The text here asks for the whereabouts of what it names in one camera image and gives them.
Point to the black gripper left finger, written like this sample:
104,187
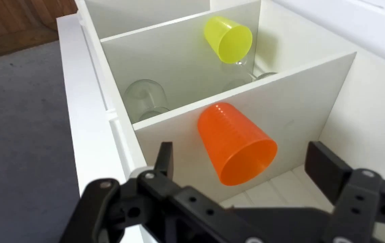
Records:
164,203

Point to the yellow plastic cup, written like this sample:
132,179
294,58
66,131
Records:
227,38

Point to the orange plastic cup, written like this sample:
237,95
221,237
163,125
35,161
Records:
233,144

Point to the clear stemless glass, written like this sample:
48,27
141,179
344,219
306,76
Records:
144,99

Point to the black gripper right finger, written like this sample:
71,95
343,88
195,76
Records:
358,198

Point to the white wooden shelf cabinet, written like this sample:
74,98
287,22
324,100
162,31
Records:
168,68

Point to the clear stemmed wine glass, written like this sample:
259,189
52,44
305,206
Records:
250,75

